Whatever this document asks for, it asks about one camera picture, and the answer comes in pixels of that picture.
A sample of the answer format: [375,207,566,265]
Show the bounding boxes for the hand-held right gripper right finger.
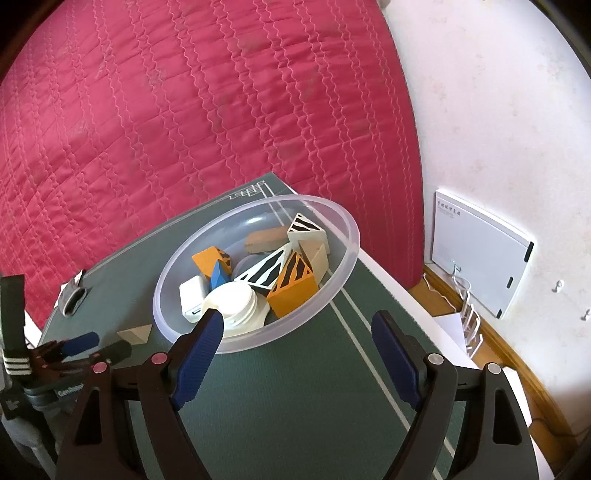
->
[372,310,540,480]

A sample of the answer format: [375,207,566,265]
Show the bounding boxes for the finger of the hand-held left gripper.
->
[69,342,134,371]
[39,331,100,366]

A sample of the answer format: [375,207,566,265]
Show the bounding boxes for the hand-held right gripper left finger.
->
[54,308,225,480]

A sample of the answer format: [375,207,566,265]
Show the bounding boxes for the plain wooden wedge block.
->
[116,324,153,346]
[299,240,329,280]

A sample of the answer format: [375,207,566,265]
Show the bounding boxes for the white plug charger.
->
[178,275,211,322]

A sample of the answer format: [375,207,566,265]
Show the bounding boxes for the blue wooden block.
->
[210,259,232,291]

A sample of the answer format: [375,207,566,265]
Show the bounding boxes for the orange black-striped block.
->
[265,249,320,319]
[191,246,233,280]

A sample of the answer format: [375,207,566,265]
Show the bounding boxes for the tan wooden block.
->
[244,225,291,254]

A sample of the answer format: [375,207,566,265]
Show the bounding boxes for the clear plastic bowl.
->
[152,194,361,354]

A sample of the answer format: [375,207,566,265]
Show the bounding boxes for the grey work glove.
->
[60,282,93,317]

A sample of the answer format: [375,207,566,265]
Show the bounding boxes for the white papers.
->
[434,314,467,352]

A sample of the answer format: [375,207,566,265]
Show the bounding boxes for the red quilted blanket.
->
[0,0,424,333]

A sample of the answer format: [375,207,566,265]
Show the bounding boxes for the white wire rack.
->
[450,261,485,360]

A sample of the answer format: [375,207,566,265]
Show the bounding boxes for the white wall panel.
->
[433,188,535,320]

